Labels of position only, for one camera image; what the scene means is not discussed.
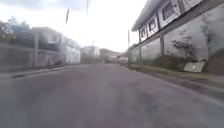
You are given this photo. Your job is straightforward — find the distant buildings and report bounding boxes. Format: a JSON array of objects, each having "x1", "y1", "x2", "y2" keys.
[{"x1": 79, "y1": 45, "x2": 129, "y2": 65}]

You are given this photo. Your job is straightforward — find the thin pole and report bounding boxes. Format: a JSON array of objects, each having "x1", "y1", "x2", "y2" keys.
[{"x1": 126, "y1": 29, "x2": 131, "y2": 64}]

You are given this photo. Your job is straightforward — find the grey asphalt road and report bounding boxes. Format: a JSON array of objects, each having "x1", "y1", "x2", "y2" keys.
[{"x1": 0, "y1": 63, "x2": 224, "y2": 128}]

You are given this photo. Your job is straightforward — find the roadside bushes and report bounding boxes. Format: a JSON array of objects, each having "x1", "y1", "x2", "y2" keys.
[{"x1": 130, "y1": 39, "x2": 224, "y2": 75}]

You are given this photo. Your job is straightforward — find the grey two-storey building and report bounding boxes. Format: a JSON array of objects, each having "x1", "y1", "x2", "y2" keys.
[{"x1": 0, "y1": 26, "x2": 82, "y2": 69}]

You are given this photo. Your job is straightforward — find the concrete roadside verge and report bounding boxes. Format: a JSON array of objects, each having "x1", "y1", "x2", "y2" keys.
[
  {"x1": 128, "y1": 63, "x2": 224, "y2": 103},
  {"x1": 0, "y1": 64, "x2": 81, "y2": 80}
]

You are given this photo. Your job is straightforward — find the two-storey building with windows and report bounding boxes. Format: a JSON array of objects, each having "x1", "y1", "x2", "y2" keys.
[{"x1": 128, "y1": 0, "x2": 224, "y2": 68}]

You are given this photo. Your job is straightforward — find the tree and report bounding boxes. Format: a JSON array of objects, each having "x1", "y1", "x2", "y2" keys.
[{"x1": 0, "y1": 15, "x2": 33, "y2": 44}]

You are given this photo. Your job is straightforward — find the overhead wires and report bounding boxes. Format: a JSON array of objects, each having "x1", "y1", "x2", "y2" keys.
[{"x1": 64, "y1": 0, "x2": 92, "y2": 25}]

